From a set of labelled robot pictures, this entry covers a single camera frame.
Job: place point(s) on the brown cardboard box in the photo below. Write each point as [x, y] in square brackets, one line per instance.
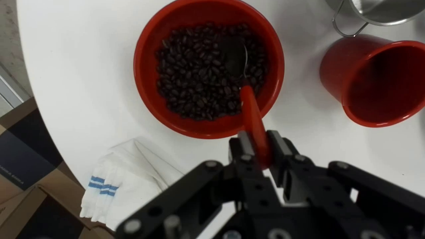
[27, 203]

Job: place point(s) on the stainless steel cup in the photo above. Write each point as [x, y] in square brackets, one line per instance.
[389, 10]

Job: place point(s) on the white towel blue print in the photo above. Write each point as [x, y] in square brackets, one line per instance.
[133, 176]

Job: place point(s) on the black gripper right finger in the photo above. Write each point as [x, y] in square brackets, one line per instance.
[353, 190]

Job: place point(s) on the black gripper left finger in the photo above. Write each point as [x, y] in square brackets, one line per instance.
[194, 186]

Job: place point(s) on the red enamel mug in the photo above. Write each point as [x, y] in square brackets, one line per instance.
[336, 74]

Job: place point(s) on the red bowl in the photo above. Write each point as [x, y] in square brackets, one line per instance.
[148, 87]

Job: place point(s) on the dark coffee beans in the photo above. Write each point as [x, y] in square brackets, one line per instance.
[194, 74]

